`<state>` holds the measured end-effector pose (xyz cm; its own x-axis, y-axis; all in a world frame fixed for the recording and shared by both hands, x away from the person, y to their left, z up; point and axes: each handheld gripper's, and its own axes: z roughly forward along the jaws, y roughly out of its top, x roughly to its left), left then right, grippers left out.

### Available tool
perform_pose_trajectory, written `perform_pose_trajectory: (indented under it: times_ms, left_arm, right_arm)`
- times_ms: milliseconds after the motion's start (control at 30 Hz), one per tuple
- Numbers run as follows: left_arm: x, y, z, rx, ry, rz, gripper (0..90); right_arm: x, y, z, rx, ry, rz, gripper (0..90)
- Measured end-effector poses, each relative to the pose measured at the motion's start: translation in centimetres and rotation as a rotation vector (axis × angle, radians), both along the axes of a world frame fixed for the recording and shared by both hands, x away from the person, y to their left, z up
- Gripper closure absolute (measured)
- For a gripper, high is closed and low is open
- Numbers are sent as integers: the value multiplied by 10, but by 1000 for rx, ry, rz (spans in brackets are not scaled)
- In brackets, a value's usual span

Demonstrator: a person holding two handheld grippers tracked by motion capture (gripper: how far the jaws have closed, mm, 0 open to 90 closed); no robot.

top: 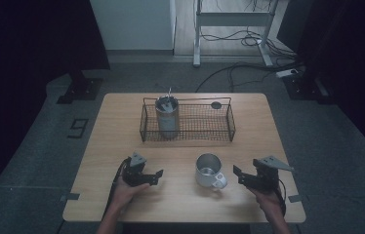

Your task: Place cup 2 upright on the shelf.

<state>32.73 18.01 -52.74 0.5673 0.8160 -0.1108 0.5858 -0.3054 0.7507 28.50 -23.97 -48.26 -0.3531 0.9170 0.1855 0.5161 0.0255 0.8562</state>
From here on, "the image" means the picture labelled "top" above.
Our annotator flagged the white power strip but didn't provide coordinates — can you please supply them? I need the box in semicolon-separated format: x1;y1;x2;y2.
274;67;303;79

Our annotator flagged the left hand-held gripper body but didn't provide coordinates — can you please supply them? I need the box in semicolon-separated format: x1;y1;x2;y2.
121;151;154;188

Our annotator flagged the dark curtain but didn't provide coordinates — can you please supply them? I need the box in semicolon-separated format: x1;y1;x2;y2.
0;0;112;216
275;0;365;170

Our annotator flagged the long black floor cable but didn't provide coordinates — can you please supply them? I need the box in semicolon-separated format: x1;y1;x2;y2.
194;61;305;94

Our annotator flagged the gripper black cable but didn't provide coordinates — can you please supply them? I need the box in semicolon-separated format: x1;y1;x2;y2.
102;157;132;219
275;178;288;218

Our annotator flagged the white metal desk frame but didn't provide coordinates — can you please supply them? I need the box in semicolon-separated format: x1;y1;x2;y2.
192;0;281;68

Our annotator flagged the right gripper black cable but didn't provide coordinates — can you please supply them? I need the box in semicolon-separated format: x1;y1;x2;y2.
275;178;288;218

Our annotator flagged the grey tape piece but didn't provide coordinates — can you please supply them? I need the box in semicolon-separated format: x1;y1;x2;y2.
288;193;304;204
60;192;81;202

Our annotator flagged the person's right hand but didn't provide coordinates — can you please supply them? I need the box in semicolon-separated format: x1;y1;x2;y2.
248;184;286;216

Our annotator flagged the black stand base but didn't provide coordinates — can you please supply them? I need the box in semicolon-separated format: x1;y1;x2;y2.
56;68;104;105
282;71;335;105

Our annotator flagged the tangle of black cables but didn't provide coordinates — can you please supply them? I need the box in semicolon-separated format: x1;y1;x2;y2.
199;28;301;61

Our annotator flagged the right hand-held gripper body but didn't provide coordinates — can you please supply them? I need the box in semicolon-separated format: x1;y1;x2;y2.
251;154;296;193

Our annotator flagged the steel mug with handle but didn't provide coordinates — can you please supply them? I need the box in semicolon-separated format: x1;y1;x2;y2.
194;153;229;191

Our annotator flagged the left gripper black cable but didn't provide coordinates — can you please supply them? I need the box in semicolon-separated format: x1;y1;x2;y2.
102;157;132;219

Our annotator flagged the steel thermos bottle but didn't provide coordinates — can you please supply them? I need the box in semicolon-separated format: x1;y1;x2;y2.
154;86;181;140

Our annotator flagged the white panel board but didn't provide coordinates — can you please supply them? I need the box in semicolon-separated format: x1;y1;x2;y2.
89;0;178;52

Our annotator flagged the black wire mesh basket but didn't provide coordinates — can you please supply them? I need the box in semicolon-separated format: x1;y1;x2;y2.
139;97;237;143

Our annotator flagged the person's left hand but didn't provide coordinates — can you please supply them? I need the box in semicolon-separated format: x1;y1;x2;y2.
109;178;152;215

